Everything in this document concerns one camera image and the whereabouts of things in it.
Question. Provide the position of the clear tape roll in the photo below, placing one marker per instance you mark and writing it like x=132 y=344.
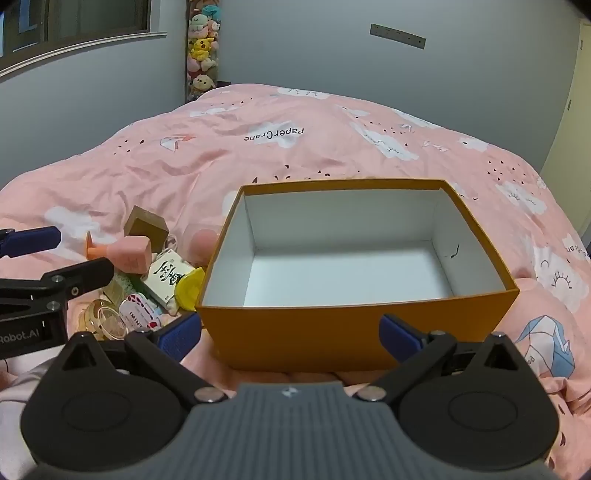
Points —
x=113 y=323
x=90 y=316

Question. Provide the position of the cream door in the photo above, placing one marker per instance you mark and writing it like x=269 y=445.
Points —
x=570 y=115

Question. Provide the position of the grey wall socket strip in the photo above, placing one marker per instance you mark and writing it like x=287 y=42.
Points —
x=398 y=35

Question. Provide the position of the brown wooden cube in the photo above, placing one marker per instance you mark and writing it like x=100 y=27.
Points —
x=147 y=226

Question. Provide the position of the white red-spotted packet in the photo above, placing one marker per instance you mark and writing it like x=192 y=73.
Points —
x=138 y=311

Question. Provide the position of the pink printed blanket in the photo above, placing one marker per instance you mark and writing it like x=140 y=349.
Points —
x=323 y=152

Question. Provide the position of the white cloth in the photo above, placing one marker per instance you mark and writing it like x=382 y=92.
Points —
x=18 y=397

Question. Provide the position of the yellow plastic container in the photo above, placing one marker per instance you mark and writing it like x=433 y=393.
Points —
x=190 y=288

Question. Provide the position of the column of plush toys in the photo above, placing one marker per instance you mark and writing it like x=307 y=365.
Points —
x=202 y=46

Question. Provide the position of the white box with black characters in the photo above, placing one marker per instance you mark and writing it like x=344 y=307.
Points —
x=167 y=277

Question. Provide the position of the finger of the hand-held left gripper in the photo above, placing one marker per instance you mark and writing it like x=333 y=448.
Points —
x=37 y=240
x=78 y=277

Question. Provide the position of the dark framed window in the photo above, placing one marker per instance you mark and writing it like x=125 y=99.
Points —
x=78 y=23

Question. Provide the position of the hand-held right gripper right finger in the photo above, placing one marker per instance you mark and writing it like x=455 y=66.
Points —
x=400 y=339

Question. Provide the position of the pink bottle with orange cap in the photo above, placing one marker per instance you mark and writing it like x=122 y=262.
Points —
x=131 y=256

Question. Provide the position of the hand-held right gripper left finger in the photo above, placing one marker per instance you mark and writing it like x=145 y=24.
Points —
x=179 y=333

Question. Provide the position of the pale green small box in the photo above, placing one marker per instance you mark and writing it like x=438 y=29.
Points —
x=117 y=285

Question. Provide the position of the orange cardboard box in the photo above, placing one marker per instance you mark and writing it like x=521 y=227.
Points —
x=351 y=332

